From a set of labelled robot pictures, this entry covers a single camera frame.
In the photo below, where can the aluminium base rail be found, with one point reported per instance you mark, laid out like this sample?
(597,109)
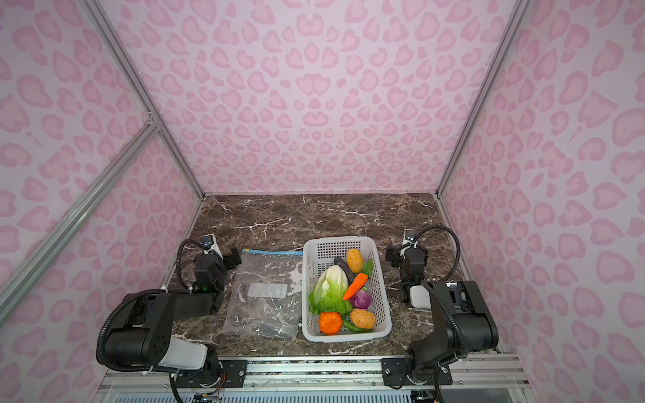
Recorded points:
(479,378)

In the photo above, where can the dark purple toy eggplant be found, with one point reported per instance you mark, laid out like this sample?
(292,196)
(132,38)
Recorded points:
(345,268)

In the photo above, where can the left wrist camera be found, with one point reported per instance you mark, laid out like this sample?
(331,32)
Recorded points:
(210,245)

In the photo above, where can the orange toy tomato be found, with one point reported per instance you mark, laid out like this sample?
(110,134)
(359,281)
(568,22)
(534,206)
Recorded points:
(330,323)

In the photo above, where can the purple toy onion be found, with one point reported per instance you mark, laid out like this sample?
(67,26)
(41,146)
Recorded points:
(361,300)

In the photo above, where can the brown toy potato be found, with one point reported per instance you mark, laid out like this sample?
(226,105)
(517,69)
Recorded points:
(363,319)

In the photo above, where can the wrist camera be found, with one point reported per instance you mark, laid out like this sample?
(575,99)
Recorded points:
(409,236)
(210,245)

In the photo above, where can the yellow toy potato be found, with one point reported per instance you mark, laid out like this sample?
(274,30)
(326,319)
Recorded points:
(354,260)

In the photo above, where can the aluminium frame strut left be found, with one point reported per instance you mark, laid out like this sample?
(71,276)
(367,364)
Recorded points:
(33,268)

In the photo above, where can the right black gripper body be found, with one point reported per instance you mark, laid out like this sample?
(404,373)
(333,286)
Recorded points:
(399,254)

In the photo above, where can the white plastic basket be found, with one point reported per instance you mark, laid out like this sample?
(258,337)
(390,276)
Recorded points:
(318,255)

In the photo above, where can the clear zip top bag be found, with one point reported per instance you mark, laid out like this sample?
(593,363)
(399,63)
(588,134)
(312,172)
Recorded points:
(266,296)

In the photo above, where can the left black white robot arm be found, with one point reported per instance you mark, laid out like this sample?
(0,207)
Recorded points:
(137,334)

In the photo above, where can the orange toy carrot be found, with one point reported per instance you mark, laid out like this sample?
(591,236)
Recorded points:
(359,282)

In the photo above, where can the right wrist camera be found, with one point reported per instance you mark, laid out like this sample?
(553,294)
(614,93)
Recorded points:
(409,236)

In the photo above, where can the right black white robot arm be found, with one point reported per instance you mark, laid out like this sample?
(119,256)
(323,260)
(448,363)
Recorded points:
(462,323)

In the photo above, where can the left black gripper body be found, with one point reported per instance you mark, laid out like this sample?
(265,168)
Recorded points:
(229,259)

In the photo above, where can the green toy pepper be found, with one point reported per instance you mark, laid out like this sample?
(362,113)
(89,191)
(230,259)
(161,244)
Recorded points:
(353,328)

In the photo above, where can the green white toy cabbage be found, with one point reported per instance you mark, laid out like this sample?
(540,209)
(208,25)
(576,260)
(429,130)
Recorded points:
(327,294)

